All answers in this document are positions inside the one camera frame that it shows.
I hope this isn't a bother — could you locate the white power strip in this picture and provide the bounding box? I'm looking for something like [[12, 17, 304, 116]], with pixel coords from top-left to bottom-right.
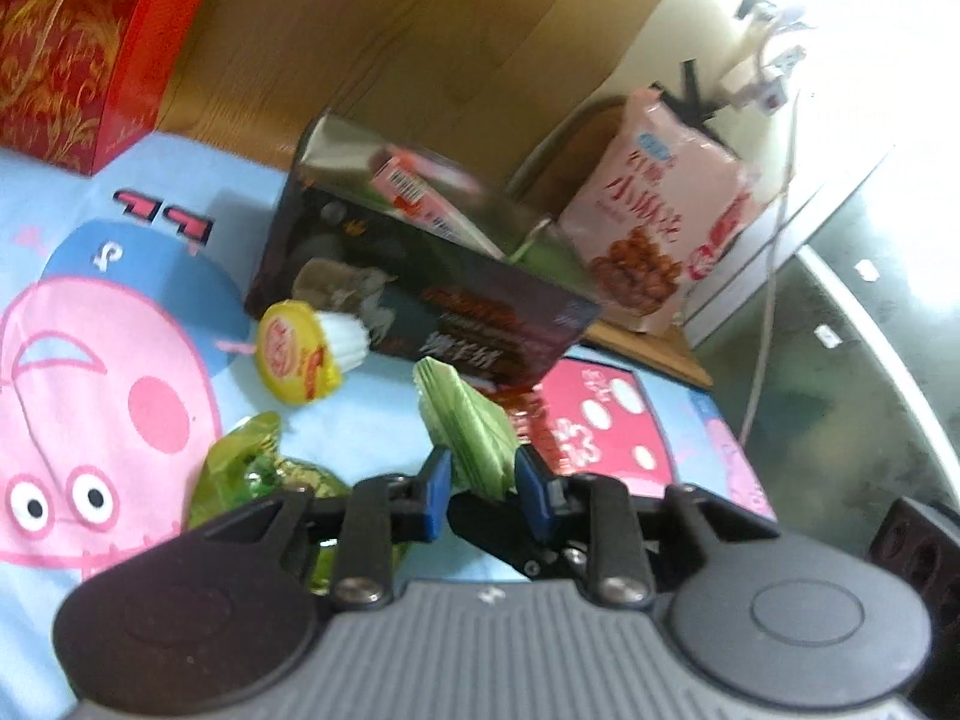
[[724, 4, 807, 115]]

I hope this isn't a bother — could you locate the black cardboard box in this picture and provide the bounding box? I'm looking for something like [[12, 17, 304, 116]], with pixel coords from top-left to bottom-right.
[[244, 114, 601, 398]]

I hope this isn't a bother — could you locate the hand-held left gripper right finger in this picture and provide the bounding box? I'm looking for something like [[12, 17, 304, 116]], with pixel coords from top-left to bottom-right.
[[516, 444, 781, 605]]

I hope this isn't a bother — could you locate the red gift box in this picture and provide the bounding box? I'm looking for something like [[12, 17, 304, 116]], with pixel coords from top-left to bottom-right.
[[0, 0, 230, 177]]

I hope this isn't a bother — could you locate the green yellow candy packet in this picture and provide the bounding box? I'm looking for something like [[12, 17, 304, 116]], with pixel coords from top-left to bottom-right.
[[186, 411, 410, 593]]

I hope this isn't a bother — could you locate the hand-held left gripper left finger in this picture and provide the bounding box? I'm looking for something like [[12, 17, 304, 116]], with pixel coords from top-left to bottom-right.
[[199, 448, 453, 608]]

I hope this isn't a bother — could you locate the wooden headboard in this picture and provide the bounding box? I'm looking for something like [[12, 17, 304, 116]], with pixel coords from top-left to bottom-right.
[[157, 0, 698, 188]]

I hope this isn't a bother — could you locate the large pink snack bag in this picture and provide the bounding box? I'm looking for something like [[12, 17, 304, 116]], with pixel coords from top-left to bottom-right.
[[559, 86, 758, 335]]

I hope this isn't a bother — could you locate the pig printed blue blanket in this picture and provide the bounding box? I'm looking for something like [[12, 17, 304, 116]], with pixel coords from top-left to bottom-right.
[[0, 131, 777, 720]]

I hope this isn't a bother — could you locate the yellow lid jelly cup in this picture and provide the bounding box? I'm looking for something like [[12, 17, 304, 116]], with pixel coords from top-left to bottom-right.
[[256, 300, 370, 406]]

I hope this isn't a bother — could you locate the pale green snack packet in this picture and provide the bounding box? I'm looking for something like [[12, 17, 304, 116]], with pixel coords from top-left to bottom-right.
[[412, 358, 520, 497]]

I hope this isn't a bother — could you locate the frosted glass wardrobe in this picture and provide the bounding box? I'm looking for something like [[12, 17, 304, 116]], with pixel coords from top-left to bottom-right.
[[690, 165, 960, 511]]

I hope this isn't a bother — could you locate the small pink box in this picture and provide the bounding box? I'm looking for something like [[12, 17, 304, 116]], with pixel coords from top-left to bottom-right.
[[369, 148, 503, 256]]

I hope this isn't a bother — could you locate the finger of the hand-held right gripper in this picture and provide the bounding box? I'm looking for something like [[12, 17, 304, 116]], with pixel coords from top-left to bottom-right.
[[448, 491, 593, 580]]

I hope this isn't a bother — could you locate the white cable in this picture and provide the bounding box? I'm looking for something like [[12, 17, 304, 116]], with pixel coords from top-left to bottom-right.
[[739, 90, 803, 443]]

